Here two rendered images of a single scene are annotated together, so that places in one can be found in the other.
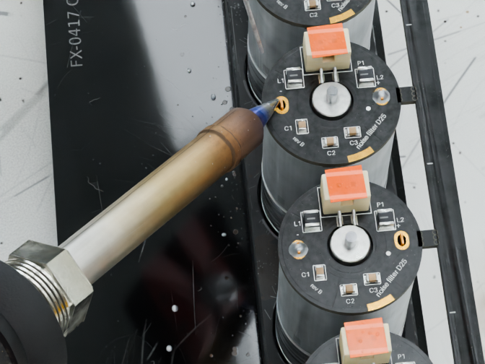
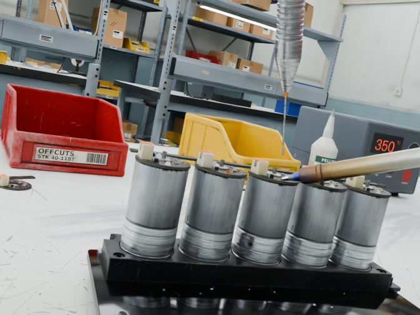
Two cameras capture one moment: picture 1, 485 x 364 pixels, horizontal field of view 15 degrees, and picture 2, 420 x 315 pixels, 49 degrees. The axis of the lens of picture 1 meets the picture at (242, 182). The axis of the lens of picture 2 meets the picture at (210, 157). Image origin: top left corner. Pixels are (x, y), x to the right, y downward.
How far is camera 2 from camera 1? 0.40 m
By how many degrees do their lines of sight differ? 88
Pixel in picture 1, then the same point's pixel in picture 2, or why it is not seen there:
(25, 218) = not seen: outside the picture
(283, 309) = (332, 225)
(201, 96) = (212, 292)
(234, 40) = (196, 262)
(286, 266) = (339, 188)
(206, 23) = (173, 287)
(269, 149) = (287, 202)
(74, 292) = not seen: outside the picture
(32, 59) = not seen: outside the picture
